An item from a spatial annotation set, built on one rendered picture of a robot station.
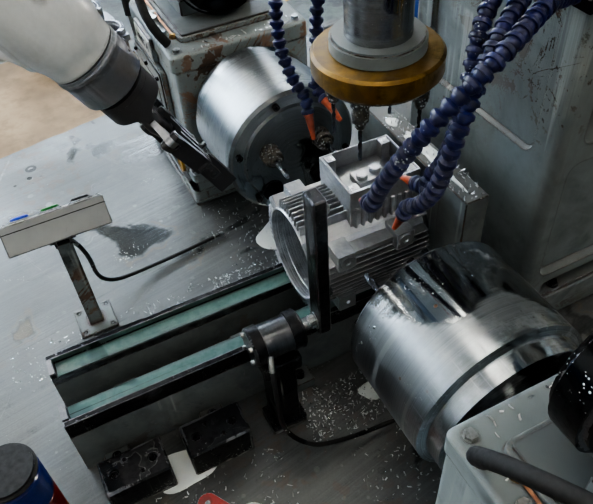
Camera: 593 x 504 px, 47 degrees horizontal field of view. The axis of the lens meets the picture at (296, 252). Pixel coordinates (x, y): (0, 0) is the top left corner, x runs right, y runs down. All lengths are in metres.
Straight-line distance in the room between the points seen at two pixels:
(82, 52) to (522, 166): 0.63
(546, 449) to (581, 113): 0.46
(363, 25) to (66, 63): 0.35
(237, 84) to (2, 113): 2.19
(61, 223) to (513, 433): 0.76
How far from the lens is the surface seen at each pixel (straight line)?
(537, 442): 0.73
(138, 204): 1.57
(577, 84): 0.95
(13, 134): 3.17
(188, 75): 1.35
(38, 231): 1.16
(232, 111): 1.21
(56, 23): 0.78
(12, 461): 0.72
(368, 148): 1.10
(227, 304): 1.16
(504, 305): 0.84
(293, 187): 1.12
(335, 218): 1.03
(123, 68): 0.84
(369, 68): 0.89
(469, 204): 0.99
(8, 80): 3.57
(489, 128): 1.10
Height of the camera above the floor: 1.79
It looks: 45 degrees down
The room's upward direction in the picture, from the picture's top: 5 degrees counter-clockwise
